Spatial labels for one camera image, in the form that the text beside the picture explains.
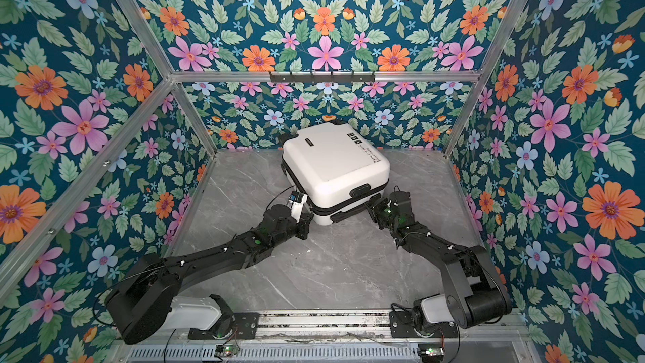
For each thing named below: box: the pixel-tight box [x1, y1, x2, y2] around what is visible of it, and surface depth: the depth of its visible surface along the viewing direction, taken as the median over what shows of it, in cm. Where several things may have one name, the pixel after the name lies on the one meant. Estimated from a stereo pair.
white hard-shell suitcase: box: [280, 120, 391, 227], surface depth 86 cm
